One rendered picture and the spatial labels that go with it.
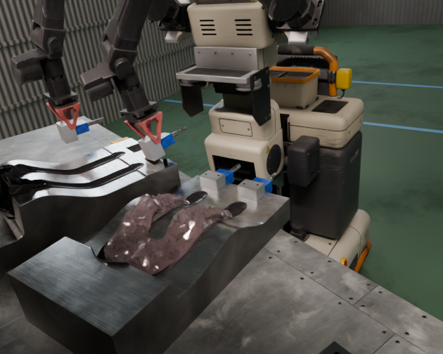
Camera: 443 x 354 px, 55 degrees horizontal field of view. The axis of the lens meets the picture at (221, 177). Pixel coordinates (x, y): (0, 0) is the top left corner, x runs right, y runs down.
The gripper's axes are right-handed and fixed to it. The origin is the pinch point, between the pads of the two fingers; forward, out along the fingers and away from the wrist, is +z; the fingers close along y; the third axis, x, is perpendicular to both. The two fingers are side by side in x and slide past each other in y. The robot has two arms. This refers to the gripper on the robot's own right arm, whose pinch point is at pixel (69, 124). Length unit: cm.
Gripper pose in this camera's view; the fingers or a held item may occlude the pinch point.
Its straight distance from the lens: 131.9
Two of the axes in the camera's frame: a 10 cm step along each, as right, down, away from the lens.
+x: 7.9, -3.6, 4.9
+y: 6.0, 3.2, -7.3
